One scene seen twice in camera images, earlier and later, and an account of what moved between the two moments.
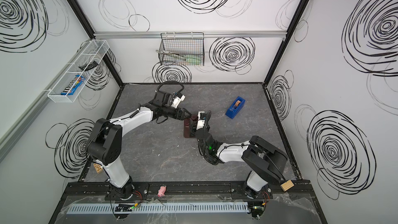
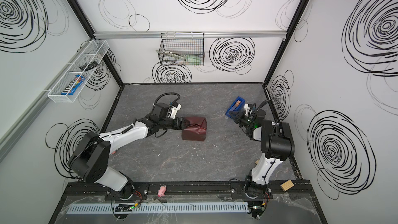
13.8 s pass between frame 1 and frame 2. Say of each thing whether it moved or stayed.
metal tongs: stayed
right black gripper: moved
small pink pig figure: stayed
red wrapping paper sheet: stayed
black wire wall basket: stayed
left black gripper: moved
